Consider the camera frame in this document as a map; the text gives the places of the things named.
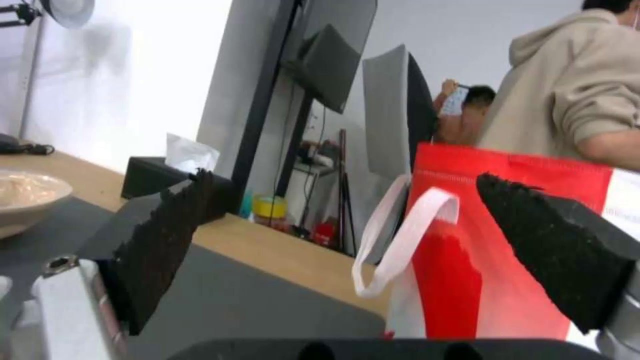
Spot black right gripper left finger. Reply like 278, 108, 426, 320
30, 168, 217, 360

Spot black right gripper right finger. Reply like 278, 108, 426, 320
475, 172, 640, 356

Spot red and white takeout bag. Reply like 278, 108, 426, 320
351, 142, 640, 355

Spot black tissue box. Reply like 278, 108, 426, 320
121, 155, 236, 222

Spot teal bottle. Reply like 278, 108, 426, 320
238, 190, 255, 220

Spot dark grey desk mat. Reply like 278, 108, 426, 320
0, 197, 387, 360

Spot yellow lidded jar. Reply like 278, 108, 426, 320
252, 194, 289, 230

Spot beige ceramic bowl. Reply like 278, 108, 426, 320
0, 167, 74, 240

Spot person holding phone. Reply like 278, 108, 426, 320
432, 79, 497, 146

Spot person in beige hoodie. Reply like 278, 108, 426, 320
477, 0, 640, 170

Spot smartphone with lit screen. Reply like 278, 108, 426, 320
441, 86, 471, 116

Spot red box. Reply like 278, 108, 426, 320
312, 221, 346, 247

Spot grey curved chair back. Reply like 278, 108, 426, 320
361, 44, 437, 178

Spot white desk lamp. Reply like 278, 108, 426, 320
0, 0, 96, 29

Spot black monitor on stand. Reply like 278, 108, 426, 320
229, 0, 379, 199

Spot black object with cable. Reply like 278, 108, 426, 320
0, 133, 55, 156

